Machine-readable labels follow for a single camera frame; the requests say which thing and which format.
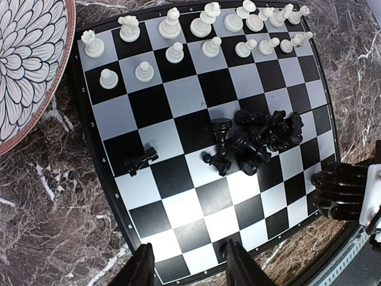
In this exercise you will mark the white far rook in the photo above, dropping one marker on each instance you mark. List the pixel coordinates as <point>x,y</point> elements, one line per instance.
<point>295,16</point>

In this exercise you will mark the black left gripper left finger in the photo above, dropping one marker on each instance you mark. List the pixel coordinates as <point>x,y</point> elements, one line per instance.
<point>139,270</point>

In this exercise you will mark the pile of black chess pieces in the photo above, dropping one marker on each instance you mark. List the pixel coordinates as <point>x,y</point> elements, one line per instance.
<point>258,135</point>

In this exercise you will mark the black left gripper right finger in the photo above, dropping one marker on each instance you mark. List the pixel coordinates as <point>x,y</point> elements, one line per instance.
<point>241,269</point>

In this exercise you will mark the white knight near plate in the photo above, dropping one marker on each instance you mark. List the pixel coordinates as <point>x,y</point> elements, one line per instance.
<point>130,30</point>

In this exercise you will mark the white king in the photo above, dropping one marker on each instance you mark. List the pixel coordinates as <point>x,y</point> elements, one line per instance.
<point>234,22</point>

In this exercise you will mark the white rook near plate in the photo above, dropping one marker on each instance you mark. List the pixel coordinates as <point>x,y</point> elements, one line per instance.
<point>94,47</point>

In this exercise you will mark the white pawn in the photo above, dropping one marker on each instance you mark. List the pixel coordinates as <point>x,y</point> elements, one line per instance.
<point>303,37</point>
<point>174,54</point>
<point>211,48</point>
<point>144,72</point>
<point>267,47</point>
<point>108,79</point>
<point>287,46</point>
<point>243,49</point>

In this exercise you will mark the floral patterned ceramic plate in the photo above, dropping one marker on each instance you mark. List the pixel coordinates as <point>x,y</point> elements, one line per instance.
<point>36,40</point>

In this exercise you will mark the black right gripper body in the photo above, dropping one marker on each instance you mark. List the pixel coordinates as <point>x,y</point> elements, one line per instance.
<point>350,192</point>

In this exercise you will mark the white far bishop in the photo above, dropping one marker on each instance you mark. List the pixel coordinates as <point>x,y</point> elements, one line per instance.
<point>256,22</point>

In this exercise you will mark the black front frame rail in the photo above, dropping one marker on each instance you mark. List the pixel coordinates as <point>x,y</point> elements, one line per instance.
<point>363,270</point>

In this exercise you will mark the black piece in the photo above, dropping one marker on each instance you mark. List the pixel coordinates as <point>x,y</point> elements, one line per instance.
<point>223,251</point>

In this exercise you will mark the white queen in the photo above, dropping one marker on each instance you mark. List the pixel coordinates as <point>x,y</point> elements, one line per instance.
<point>201,26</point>

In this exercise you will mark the white slotted cable duct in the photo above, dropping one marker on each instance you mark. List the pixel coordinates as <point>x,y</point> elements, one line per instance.
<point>341,261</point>

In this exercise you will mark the white bishop near plate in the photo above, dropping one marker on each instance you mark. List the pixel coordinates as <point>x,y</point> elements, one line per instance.
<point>170,27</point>

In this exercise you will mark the white far knight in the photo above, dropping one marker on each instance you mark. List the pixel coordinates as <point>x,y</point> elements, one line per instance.
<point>278,19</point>

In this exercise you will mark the fallen black chess rook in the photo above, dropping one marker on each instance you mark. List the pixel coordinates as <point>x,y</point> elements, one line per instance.
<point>133,164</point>

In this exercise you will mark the black white chess board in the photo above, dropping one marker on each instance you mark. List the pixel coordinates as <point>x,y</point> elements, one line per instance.
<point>178,203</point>

